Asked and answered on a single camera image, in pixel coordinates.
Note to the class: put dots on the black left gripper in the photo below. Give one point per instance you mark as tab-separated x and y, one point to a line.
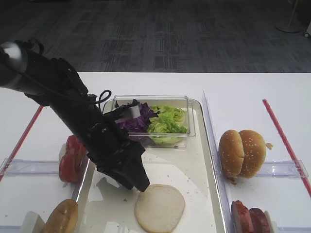
111	150

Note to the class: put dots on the pale bun bottom half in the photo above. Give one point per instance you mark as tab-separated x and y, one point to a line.
159	208

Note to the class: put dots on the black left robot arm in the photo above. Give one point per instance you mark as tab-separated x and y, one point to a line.
56	84

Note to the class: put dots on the green lettuce leaves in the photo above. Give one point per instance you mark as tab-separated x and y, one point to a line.
167	120

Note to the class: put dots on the dark brown meat patty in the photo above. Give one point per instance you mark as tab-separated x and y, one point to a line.
259	221

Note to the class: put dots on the bread crumb on table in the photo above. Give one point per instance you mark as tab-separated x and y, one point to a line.
269	146

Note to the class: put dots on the metal baking tray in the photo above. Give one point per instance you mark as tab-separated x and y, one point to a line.
106	207

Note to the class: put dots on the purple cabbage leaves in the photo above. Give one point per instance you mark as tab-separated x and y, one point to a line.
138	126

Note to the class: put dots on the clear plastic salad container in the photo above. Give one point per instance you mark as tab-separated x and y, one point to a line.
161	140

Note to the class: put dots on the golden bun top half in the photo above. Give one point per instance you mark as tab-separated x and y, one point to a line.
63	219

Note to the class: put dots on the left sesame bun half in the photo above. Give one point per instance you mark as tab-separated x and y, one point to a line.
231	153

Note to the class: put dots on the sesame bun half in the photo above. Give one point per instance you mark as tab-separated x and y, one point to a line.
231	153
254	153

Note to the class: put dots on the left red guide strip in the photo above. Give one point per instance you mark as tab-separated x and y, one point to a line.
22	136

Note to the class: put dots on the red guide strip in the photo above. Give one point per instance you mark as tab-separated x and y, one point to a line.
22	136
286	143

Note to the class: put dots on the right sesame bun half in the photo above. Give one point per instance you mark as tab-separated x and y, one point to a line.
254	153

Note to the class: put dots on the right red guide strip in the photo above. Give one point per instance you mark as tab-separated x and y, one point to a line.
286	143

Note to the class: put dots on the grey floor stand base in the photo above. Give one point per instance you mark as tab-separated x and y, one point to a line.
291	26

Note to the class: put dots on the left long clear rail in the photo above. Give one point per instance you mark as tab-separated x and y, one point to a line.
78	187

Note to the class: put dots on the long clear rail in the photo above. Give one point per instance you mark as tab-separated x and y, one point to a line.
220	180
78	187

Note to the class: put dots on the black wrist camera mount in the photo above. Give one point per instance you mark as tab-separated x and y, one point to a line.
124	112

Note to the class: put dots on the right long clear rail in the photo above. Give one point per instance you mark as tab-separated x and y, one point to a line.
220	180

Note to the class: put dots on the clear tomato holder rail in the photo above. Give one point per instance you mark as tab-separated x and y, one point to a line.
18	167

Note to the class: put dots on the clear left bun holder rail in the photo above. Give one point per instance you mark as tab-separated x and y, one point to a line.
10	229

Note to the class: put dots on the clear sesame bun holder rail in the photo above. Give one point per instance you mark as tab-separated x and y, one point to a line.
283	169

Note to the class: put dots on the clear patty holder rail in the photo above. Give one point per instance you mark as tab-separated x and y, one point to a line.
293	230

